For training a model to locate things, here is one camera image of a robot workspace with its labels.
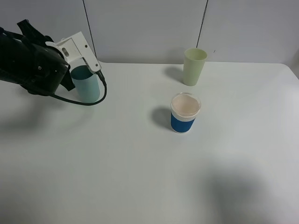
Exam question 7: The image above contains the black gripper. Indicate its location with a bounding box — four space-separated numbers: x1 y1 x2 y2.
0 20 75 95

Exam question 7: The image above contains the blue sleeved white cup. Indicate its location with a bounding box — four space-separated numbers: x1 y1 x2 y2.
171 92 201 133

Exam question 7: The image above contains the black braided cable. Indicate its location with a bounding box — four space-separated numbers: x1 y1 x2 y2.
42 70 108 106

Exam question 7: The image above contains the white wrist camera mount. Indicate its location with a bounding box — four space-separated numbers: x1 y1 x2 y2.
45 32 101 74

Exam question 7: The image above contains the light green plastic cup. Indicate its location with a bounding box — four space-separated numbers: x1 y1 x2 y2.
183 48 207 86

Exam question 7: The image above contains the teal plastic cup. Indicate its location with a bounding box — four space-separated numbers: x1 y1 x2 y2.
71 65 100 103

